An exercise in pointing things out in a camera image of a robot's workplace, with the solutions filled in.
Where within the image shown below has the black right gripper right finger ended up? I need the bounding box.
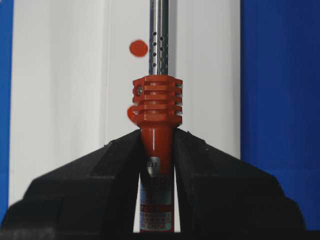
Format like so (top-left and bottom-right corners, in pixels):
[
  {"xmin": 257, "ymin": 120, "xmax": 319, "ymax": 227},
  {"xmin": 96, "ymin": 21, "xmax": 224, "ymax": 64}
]
[{"xmin": 173, "ymin": 129, "xmax": 306, "ymax": 239}]

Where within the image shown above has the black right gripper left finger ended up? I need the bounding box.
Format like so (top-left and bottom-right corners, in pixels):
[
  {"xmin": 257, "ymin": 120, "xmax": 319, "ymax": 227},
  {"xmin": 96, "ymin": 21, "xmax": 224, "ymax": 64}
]
[{"xmin": 0, "ymin": 130, "xmax": 142, "ymax": 240}]

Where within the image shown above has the middle red dot mark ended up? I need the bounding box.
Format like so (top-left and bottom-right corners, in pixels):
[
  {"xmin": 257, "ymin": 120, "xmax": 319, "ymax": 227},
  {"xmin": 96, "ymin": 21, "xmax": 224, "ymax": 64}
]
[{"xmin": 127, "ymin": 105, "xmax": 136, "ymax": 125}]

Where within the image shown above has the red dot mark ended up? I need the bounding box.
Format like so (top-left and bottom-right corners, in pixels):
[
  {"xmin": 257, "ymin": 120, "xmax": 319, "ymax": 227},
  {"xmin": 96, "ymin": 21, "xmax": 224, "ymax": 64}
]
[
  {"xmin": 127, "ymin": 105, "xmax": 136, "ymax": 125},
  {"xmin": 129, "ymin": 39, "xmax": 148, "ymax": 58}
]

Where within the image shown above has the right red dot mark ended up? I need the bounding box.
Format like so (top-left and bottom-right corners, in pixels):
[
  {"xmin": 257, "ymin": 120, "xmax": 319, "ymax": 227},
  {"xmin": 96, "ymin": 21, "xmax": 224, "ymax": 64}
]
[{"xmin": 129, "ymin": 39, "xmax": 148, "ymax": 58}]

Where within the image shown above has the large white base board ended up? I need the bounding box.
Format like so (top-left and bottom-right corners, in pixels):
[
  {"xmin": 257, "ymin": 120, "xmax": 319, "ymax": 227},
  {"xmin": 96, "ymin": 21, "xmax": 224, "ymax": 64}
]
[{"xmin": 7, "ymin": 0, "xmax": 242, "ymax": 233}]

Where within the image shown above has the blue table cloth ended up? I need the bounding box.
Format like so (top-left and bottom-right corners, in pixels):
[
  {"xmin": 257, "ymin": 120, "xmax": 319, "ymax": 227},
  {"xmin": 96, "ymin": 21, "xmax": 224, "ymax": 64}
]
[{"xmin": 0, "ymin": 0, "xmax": 320, "ymax": 230}]

